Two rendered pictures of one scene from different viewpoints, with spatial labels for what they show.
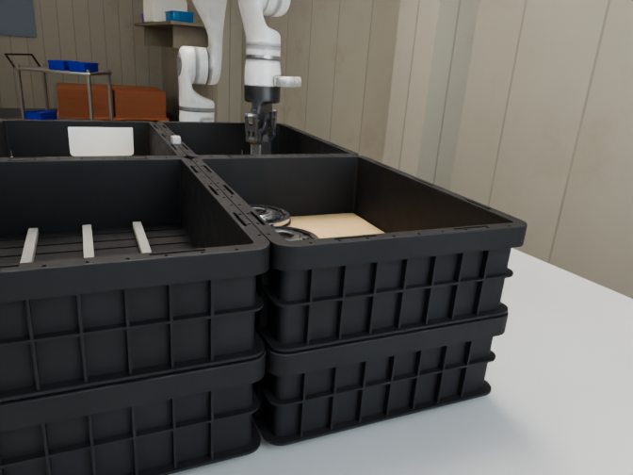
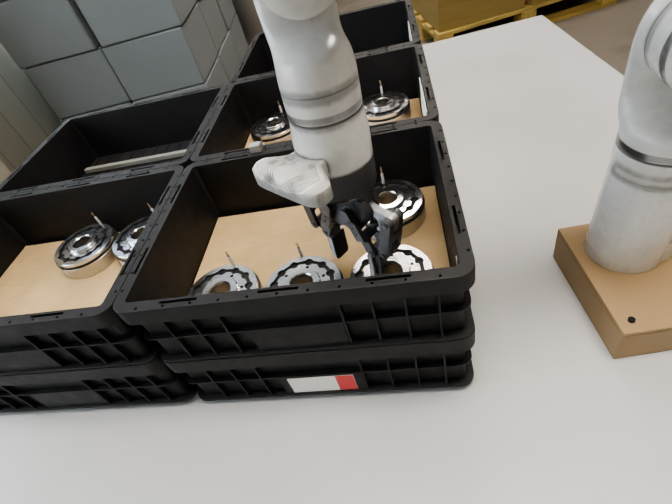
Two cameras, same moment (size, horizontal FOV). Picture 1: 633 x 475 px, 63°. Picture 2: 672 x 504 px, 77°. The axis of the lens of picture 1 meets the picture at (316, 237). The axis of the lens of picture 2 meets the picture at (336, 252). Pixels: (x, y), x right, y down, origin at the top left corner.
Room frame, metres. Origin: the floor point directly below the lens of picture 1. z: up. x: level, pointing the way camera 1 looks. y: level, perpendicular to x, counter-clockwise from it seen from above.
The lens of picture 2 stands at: (1.34, -0.17, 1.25)
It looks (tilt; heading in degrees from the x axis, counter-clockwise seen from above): 43 degrees down; 130
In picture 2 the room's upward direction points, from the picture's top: 18 degrees counter-clockwise
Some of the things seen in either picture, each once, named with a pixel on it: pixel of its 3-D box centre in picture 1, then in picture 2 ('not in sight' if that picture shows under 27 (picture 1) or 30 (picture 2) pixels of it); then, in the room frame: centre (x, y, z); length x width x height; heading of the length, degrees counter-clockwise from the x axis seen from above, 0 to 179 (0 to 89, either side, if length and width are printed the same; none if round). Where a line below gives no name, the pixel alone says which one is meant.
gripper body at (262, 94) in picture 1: (262, 106); (343, 188); (1.12, 0.13, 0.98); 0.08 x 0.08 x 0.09
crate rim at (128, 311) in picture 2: (247, 141); (296, 211); (1.03, 0.15, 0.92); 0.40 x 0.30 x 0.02; 25
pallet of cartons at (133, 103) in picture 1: (111, 106); not in sight; (7.16, 2.90, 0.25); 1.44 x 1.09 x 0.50; 121
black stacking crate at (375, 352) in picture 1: (324, 302); (101, 313); (0.66, -0.02, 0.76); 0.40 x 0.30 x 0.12; 25
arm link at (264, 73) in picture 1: (271, 71); (316, 138); (1.12, 0.12, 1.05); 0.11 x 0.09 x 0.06; 77
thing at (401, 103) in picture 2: not in sight; (382, 105); (0.97, 0.53, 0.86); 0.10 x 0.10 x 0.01
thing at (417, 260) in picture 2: not in sight; (390, 274); (1.16, 0.13, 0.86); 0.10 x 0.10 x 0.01
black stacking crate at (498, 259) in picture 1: (330, 231); (60, 272); (0.66, -0.02, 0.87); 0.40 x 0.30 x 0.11; 25
